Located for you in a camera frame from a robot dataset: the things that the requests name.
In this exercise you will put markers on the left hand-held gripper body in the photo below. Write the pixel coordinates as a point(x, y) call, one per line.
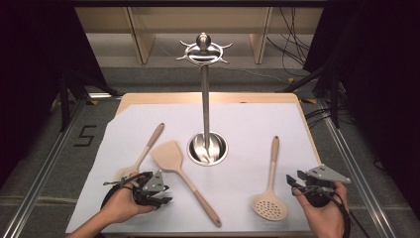
point(152, 183)

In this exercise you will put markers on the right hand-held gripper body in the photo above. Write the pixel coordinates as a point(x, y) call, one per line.
point(325, 175)

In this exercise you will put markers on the beige slotted turner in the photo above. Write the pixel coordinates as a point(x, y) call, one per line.
point(168, 157)

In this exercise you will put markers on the beige perforated skimmer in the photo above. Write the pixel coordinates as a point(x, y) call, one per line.
point(269, 206)

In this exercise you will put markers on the beige spoon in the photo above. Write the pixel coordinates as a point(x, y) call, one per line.
point(152, 140)

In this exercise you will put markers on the steel utensil rack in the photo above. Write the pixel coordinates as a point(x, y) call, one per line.
point(205, 99)

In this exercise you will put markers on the person's left hand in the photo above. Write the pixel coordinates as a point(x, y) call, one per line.
point(124, 205)

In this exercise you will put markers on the person's right hand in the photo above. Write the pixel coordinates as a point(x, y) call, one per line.
point(325, 219)

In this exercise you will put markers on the white table sheet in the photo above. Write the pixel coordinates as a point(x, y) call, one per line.
point(231, 185)

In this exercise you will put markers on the black stand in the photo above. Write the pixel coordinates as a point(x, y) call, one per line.
point(335, 105)
point(65, 105)

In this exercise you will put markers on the black curtain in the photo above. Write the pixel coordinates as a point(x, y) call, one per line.
point(29, 66)
point(379, 82)

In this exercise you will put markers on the wooden shelf unit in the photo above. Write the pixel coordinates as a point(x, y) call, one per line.
point(142, 43)

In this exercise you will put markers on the metal floor rail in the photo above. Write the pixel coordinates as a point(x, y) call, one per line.
point(342, 142)
point(41, 178)

